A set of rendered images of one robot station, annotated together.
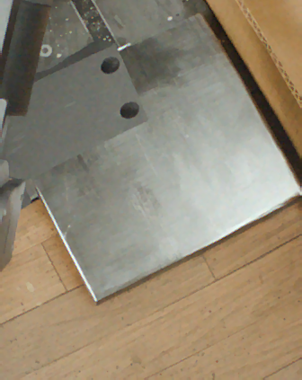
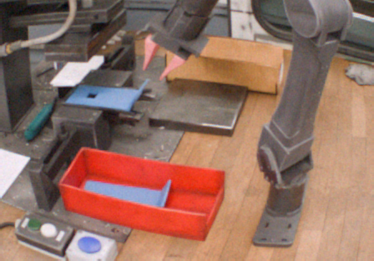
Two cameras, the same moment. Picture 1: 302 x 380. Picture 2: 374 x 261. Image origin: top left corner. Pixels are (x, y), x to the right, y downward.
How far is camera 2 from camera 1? 88 cm
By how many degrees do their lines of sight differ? 47
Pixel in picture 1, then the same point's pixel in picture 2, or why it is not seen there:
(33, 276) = (206, 143)
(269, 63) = (209, 62)
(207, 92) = (199, 86)
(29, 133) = not seen: hidden behind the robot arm
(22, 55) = not seen: outside the picture
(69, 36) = (145, 105)
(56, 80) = not seen: outside the picture
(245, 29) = (194, 62)
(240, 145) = (221, 88)
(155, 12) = (161, 90)
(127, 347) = (250, 138)
